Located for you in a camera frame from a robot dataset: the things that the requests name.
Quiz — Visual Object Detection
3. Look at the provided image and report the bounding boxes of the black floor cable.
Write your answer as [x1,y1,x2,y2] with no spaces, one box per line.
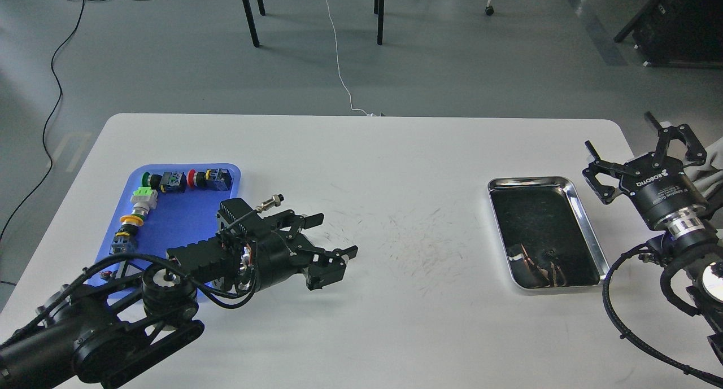
[0,0,136,243]

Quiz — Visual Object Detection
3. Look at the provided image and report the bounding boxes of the black table leg right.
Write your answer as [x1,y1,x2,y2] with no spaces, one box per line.
[373,0,385,45]

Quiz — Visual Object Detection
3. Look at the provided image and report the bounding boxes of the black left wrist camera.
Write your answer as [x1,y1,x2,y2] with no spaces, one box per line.
[216,194,284,242]

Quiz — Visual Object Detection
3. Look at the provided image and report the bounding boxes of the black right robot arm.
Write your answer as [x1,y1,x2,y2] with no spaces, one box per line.
[583,113,721,387]

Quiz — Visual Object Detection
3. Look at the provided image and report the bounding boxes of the silver metal tray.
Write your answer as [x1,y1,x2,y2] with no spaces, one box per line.
[487,176,609,294]

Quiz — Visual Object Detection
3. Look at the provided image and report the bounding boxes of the yellow push button switch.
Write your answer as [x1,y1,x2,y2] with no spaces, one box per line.
[109,202,151,255]

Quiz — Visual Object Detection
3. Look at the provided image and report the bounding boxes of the green white connector part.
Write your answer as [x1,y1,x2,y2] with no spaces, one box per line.
[130,187,158,209]

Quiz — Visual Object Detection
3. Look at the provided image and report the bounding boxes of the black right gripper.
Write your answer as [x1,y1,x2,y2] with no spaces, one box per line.
[582,112,709,231]

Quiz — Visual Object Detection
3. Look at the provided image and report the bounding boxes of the grey cloth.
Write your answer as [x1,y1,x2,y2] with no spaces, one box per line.
[685,138,722,199]

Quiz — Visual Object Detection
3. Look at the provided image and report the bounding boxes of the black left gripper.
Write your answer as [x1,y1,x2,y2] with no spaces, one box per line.
[245,209,359,292]

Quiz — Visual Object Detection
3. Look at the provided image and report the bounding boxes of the black cabinet on casters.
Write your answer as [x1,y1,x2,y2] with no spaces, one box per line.
[613,0,722,68]

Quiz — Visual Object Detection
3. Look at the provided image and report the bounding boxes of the black table leg left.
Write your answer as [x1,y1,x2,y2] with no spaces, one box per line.
[242,0,266,49]

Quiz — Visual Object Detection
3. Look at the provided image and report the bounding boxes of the blue plastic tray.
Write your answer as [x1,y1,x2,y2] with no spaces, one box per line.
[94,163,242,304]

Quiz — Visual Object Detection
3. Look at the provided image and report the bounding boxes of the red push button switch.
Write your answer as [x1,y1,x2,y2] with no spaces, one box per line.
[186,168,233,191]

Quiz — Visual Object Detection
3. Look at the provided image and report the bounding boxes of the black table leg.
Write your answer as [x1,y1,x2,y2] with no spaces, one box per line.
[242,0,266,49]
[373,0,385,45]

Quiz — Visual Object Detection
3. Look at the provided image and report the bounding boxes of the green push button switch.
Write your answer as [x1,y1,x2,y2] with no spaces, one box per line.
[140,171,188,194]

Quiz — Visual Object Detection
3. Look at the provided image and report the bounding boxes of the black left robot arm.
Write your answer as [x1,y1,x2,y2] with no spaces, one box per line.
[2,211,358,388]

